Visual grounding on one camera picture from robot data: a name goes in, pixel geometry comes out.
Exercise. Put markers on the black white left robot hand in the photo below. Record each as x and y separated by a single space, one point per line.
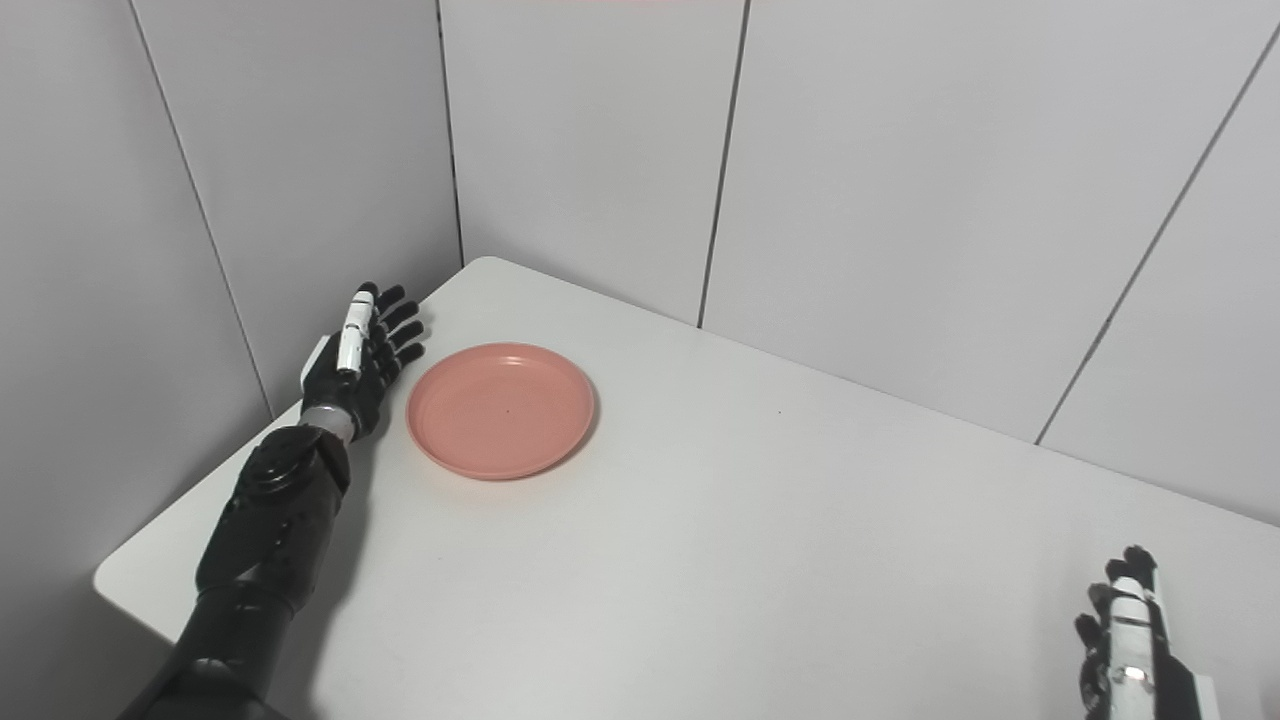
345 390

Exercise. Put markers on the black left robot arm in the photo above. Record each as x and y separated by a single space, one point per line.
270 520

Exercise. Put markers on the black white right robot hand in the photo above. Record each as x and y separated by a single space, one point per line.
1140 680

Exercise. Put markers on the pink round plate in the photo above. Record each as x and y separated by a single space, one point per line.
500 410

